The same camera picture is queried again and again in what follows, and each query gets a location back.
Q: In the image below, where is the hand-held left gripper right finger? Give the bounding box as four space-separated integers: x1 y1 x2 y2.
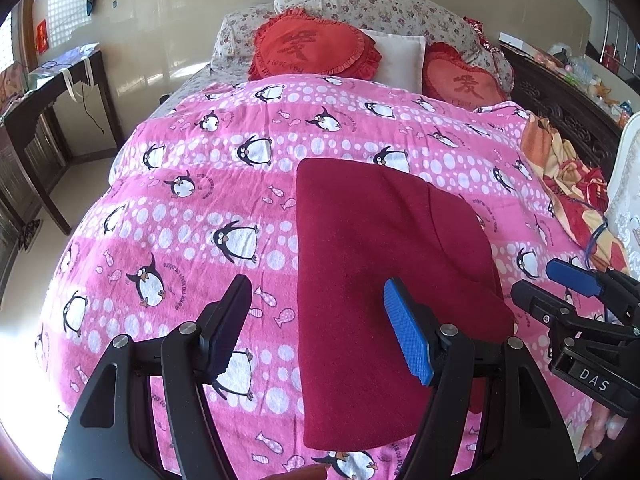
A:
382 277 581 480

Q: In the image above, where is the small floral pillow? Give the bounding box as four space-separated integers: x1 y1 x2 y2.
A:
210 4 281 73

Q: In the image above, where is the pair of slippers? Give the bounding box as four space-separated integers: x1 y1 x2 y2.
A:
17 217 44 253

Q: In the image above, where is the metal rack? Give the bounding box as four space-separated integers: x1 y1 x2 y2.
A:
597 0 640 68

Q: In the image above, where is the large floral pillow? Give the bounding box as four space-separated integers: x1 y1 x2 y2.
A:
272 0 516 93

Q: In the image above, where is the window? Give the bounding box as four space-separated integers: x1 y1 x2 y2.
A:
0 10 16 76

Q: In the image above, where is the white plastic bag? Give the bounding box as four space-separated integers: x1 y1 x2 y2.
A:
27 45 101 103

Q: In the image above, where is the blue cable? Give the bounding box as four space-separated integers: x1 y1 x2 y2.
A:
582 200 608 266

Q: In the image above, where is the person's right hand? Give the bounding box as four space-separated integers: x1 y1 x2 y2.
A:
575 400 628 463

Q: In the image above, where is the red heart pillow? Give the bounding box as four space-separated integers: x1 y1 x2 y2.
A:
422 42 508 110
248 8 383 81

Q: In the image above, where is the white flat box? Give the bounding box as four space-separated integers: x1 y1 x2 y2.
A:
498 31 538 56

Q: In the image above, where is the black hanging cable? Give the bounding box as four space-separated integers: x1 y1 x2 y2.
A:
80 72 107 136

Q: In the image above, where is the white square pillow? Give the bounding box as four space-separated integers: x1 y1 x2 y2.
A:
360 29 427 95

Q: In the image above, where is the pink penguin print blanket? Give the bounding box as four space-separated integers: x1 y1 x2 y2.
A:
35 74 611 480

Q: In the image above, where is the white lace cover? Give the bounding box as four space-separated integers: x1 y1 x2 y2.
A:
602 110 640 271

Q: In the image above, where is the maroon knit garment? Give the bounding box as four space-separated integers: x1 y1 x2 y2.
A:
295 157 516 453

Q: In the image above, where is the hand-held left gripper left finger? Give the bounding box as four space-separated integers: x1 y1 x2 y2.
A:
50 274 253 480

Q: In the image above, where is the dark carved wooden headboard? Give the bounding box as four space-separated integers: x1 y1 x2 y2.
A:
500 42 626 181

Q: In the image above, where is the red patterned cloth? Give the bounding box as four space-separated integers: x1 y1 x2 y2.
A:
462 16 501 52

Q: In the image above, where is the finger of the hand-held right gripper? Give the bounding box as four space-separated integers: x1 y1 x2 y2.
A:
510 279 640 342
545 258 640 330

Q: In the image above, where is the orange and red blanket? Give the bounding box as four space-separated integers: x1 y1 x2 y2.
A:
520 112 631 273

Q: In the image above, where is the dark wooden desk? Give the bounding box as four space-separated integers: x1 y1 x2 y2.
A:
0 50 126 236

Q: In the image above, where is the pile of bedside clutter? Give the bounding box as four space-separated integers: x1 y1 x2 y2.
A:
540 42 633 121

